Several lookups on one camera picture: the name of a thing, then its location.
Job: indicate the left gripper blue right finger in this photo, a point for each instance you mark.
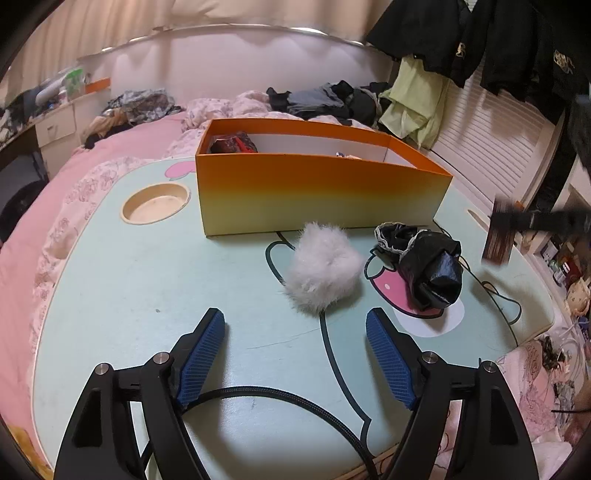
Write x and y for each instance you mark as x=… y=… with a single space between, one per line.
x=492 y=441

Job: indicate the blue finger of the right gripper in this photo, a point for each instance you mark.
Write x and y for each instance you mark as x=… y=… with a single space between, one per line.
x=564 y=222

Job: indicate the pink floral duvet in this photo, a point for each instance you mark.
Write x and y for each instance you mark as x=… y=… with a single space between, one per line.
x=172 y=137

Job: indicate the white desk with drawer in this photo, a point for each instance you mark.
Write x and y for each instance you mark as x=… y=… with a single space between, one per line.
x=57 y=133

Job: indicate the dark red foil snack pack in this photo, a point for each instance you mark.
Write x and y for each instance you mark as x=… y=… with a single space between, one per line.
x=239 y=142

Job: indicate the beige curtain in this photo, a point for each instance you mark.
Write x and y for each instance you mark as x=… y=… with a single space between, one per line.
x=81 y=28

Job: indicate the hanging black jacket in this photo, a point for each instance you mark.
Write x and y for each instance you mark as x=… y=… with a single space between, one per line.
x=526 y=57
x=432 y=31

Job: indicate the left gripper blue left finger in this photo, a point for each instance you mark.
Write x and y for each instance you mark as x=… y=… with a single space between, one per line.
x=100 y=441

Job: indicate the lime green garment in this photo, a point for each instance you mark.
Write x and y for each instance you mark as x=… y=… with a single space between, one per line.
x=417 y=103

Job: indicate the mint green lap table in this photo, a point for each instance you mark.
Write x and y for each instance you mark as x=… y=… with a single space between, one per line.
x=128 y=292

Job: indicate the white fluffy pompom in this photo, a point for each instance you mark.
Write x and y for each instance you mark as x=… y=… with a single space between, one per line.
x=325 y=268

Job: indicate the pile of dark clothes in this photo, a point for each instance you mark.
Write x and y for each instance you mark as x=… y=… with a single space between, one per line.
x=340 y=100

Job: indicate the orange gradient cardboard box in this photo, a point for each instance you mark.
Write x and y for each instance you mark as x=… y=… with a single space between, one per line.
x=313 y=172

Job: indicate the patterned grey clothes pile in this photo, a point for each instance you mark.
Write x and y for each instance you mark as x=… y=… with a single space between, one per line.
x=144 y=106

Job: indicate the black glossy cloth item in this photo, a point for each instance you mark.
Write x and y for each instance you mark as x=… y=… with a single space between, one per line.
x=428 y=262

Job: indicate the brown playing card box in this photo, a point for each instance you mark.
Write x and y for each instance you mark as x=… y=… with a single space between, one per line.
x=498 y=239

